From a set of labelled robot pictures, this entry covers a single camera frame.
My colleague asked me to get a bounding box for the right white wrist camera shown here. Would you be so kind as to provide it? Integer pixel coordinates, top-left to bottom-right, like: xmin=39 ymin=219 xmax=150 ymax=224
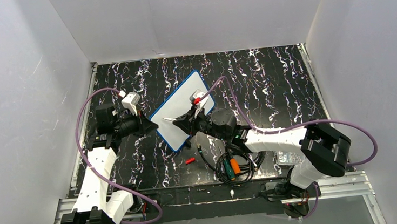
xmin=190 ymin=89 xmax=208 ymax=118

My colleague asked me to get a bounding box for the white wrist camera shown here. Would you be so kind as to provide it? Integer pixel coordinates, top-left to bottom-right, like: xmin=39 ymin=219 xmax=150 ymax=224
xmin=121 ymin=92 xmax=140 ymax=116
xmin=190 ymin=89 xmax=208 ymax=118

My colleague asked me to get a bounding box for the blue framed whiteboard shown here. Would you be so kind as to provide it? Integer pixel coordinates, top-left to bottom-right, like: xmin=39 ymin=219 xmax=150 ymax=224
xmin=150 ymin=70 xmax=209 ymax=152

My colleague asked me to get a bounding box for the clear plastic screw box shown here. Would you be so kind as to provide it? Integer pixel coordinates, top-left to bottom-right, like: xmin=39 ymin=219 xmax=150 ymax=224
xmin=275 ymin=151 xmax=306 ymax=166

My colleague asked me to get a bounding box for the red marker cap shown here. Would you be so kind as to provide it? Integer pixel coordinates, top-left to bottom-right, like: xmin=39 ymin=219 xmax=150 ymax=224
xmin=185 ymin=158 xmax=195 ymax=165

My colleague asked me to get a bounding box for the orange handled screwdriver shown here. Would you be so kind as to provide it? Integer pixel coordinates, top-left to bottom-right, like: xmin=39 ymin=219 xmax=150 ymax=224
xmin=225 ymin=147 xmax=241 ymax=177

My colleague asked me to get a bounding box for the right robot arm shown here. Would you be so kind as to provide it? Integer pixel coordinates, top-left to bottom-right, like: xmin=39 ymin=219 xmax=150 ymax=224
xmin=171 ymin=108 xmax=351 ymax=189

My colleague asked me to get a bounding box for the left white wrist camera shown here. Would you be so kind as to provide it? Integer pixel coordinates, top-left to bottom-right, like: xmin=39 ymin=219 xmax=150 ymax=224
xmin=121 ymin=92 xmax=140 ymax=116

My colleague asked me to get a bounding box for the whiteboard metal stand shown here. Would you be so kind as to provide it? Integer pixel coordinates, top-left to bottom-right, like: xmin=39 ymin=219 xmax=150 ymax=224
xmin=183 ymin=137 xmax=192 ymax=148

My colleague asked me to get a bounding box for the black coiled cable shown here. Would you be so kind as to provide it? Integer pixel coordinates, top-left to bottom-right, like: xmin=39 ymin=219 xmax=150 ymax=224
xmin=197 ymin=137 xmax=270 ymax=190

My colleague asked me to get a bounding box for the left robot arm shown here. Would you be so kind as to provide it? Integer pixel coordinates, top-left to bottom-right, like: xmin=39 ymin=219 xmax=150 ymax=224
xmin=60 ymin=104 xmax=158 ymax=224

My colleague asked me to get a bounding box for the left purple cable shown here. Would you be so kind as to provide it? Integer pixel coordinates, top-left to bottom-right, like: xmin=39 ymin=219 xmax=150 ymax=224
xmin=71 ymin=84 xmax=165 ymax=224

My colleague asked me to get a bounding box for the green handled screwdriver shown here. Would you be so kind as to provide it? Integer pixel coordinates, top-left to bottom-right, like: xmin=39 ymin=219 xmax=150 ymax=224
xmin=222 ymin=150 xmax=236 ymax=181

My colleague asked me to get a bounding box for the aluminium frame rail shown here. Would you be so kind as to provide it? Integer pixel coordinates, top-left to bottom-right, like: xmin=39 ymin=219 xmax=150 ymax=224
xmin=44 ymin=168 xmax=387 ymax=224

